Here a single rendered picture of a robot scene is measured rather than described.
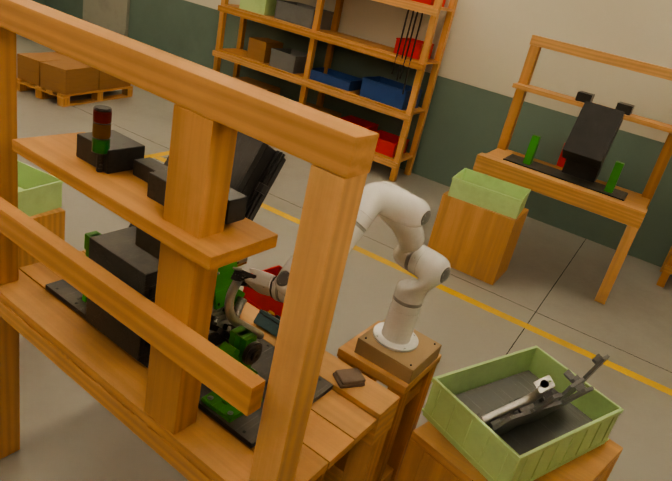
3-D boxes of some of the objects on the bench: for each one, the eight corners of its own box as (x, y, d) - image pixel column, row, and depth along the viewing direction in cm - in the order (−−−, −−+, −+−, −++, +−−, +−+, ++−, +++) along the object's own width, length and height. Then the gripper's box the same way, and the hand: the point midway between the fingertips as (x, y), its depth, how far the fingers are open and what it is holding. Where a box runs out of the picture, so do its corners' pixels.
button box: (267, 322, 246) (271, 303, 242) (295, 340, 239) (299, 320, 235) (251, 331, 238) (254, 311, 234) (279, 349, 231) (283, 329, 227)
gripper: (262, 286, 178) (216, 276, 188) (288, 309, 190) (244, 298, 200) (272, 264, 181) (227, 255, 190) (297, 288, 193) (253, 278, 203)
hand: (240, 278), depth 194 cm, fingers closed on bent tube, 3 cm apart
